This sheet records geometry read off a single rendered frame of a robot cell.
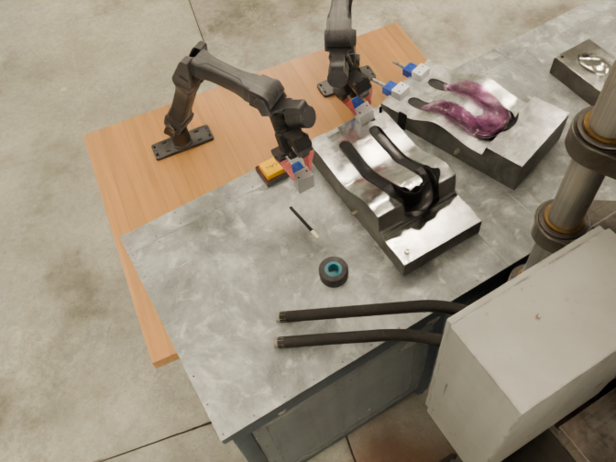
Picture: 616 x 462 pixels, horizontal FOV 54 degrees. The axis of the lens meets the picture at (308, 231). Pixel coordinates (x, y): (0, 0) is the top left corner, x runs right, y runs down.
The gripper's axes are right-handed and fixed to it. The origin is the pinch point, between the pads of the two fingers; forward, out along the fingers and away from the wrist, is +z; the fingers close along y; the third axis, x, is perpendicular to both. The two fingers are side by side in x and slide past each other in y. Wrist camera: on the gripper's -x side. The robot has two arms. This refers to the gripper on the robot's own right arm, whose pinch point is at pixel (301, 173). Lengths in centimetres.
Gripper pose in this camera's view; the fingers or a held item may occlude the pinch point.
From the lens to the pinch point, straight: 168.9
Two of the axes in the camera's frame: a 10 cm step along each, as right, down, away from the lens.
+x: -4.2, -3.6, 8.3
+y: 8.6, -4.6, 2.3
